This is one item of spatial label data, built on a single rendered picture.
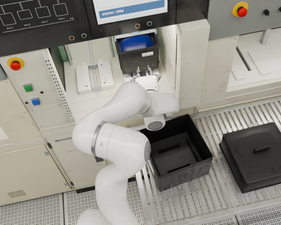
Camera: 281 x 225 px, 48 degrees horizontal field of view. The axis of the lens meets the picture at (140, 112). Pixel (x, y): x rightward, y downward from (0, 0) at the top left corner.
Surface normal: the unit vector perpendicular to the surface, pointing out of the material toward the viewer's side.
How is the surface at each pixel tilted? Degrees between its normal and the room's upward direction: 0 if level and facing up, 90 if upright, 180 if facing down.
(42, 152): 90
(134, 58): 94
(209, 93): 90
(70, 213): 0
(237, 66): 0
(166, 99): 36
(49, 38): 90
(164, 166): 0
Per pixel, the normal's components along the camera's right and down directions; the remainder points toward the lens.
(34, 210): -0.07, -0.60
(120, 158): -0.36, 0.53
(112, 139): -0.15, -0.32
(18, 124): 0.20, 0.77
